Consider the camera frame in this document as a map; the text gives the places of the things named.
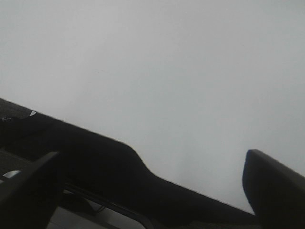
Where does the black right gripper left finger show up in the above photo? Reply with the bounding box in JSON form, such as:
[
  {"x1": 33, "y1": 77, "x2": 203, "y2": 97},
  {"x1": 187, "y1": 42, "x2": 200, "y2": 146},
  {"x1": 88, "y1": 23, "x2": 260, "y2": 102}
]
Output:
[{"x1": 0, "y1": 152, "x2": 60, "y2": 229}]

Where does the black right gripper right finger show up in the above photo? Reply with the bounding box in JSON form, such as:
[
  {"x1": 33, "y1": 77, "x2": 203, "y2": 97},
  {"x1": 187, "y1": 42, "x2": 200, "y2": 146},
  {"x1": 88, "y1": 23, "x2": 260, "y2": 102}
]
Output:
[{"x1": 242, "y1": 149, "x2": 305, "y2": 229}]

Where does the brown towel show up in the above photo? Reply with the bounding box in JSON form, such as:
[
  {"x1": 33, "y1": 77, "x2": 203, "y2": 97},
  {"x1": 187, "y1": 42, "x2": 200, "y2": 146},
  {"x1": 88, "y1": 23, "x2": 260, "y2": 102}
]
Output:
[{"x1": 0, "y1": 112, "x2": 260, "y2": 229}]

